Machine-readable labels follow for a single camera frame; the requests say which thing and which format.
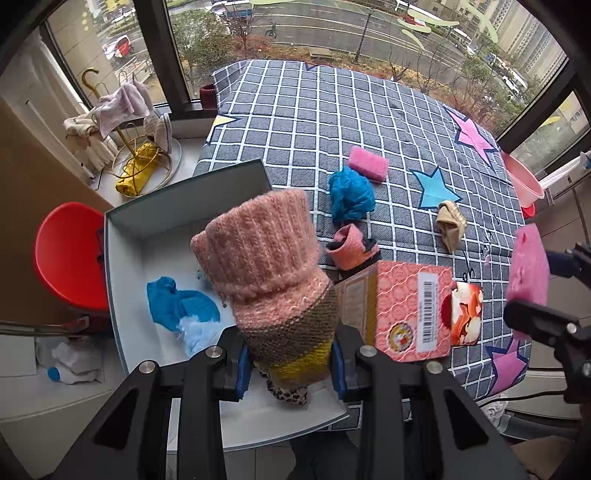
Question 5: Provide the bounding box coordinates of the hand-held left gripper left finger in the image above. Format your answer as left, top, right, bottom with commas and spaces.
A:
34, 323, 254, 480

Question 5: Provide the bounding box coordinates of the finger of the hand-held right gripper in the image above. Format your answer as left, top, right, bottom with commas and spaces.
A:
545, 241, 591, 280
503, 299, 587, 352

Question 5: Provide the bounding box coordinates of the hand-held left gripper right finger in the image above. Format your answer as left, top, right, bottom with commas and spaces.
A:
330, 323, 532, 480

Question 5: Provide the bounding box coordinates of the pink sponge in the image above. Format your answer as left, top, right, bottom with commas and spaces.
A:
505, 224, 551, 340
347, 146, 389, 184

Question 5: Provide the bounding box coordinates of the leopard print scrunchie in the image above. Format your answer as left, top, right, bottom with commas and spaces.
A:
263, 374, 310, 408

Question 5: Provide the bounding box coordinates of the light blue plastic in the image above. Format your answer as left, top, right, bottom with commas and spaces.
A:
178, 316, 223, 358

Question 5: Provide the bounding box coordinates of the blue cloth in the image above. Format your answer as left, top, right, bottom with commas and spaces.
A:
147, 276, 221, 333
328, 166, 376, 227

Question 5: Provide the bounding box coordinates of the beige cloth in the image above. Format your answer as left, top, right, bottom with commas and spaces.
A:
435, 200, 468, 253

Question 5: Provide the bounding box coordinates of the pink brown yellow knit sock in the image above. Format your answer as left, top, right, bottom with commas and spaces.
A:
190, 188, 340, 386

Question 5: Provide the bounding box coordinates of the pink and black sock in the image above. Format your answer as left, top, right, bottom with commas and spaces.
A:
324, 224, 382, 271

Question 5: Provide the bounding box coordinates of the grey cardboard box white inside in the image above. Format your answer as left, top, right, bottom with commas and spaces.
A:
104, 158, 363, 450

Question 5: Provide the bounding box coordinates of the tissue pack with orange print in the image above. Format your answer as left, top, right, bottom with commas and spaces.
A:
450, 281, 485, 347

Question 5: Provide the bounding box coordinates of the pink patterned carton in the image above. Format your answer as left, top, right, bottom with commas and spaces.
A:
335, 261, 453, 363

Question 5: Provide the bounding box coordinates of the pink plastic basin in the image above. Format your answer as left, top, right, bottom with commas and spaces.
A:
501, 151, 546, 208

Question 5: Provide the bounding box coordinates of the plastic bottle on floor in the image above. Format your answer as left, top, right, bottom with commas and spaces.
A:
36, 336, 105, 374

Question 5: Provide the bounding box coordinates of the red plastic chair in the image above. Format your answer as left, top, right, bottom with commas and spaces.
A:
33, 202, 112, 312

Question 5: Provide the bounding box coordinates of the yellow folded umbrella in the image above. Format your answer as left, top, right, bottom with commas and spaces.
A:
115, 142, 160, 198

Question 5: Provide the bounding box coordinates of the grey checked star blanket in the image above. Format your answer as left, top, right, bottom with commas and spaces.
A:
191, 59, 532, 402

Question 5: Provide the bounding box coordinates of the pale grey cloth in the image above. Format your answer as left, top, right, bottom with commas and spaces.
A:
143, 113, 174, 153

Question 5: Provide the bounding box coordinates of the beige towel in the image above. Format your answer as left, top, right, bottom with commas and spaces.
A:
64, 113, 116, 169

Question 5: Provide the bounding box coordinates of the lilac towel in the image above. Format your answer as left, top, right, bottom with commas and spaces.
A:
97, 82, 155, 137

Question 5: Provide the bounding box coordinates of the black cable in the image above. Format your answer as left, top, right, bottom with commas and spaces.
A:
480, 390, 568, 409

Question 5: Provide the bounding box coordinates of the gold wire rack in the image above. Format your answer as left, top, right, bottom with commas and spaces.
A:
81, 68, 183, 197

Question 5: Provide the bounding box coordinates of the black window frame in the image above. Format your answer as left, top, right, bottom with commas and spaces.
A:
0, 0, 591, 153

